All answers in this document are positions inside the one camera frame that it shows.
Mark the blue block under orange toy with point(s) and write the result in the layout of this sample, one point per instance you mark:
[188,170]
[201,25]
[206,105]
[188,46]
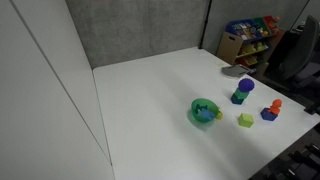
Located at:
[266,115]

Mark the grey office chair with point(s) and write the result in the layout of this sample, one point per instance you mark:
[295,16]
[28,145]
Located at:
[292,60]

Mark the grey flat tray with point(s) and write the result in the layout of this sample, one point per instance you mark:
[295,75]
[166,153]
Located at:
[236,71]

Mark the black equipment lower right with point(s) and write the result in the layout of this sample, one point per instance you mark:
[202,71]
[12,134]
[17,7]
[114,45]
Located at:
[300,161]

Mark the green block in stack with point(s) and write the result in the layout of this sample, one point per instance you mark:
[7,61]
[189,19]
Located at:
[240,94]

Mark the green plastic bowl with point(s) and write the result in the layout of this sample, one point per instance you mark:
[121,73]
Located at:
[202,102]

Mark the blue block stack base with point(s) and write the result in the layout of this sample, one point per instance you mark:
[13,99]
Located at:
[236,100]

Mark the blue toy in bowl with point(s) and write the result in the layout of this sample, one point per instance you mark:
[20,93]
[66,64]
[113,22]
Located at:
[204,112]

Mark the small yellow toy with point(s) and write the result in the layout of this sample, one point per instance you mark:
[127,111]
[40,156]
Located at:
[219,116]

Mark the black vertical pole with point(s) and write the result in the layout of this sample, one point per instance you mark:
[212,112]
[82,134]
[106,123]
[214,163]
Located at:
[200,45]

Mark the lime green cube block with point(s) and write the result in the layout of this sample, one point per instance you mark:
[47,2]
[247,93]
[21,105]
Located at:
[245,120]

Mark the orange toy figure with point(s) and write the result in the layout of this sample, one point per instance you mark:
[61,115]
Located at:
[275,107]

